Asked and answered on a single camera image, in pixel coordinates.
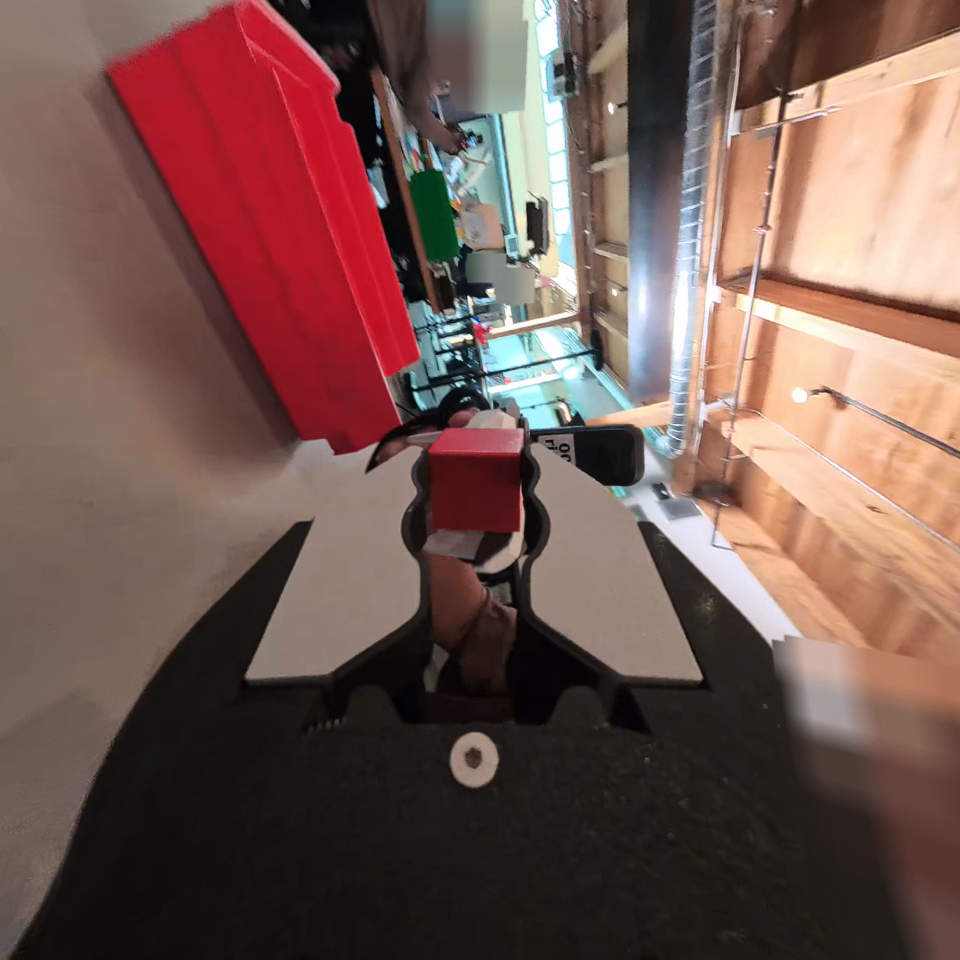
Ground person's right hand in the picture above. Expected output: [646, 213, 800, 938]
[402, 408, 519, 694]

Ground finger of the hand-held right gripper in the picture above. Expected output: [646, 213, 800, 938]
[423, 528, 484, 565]

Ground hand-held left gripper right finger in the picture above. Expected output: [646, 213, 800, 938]
[515, 458, 703, 694]

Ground green plastic bin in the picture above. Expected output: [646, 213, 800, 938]
[410, 170, 463, 264]

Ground red plastic bin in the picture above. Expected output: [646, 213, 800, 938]
[105, 0, 424, 456]

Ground cardboard box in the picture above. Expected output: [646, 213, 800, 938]
[458, 203, 508, 250]

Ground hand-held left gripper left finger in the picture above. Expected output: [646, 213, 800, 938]
[245, 458, 436, 694]

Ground grey desk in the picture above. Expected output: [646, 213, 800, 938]
[0, 0, 391, 931]

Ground silver duct pipe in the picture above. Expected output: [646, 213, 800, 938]
[665, 0, 721, 456]

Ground red wooden block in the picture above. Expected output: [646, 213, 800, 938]
[429, 428, 529, 535]

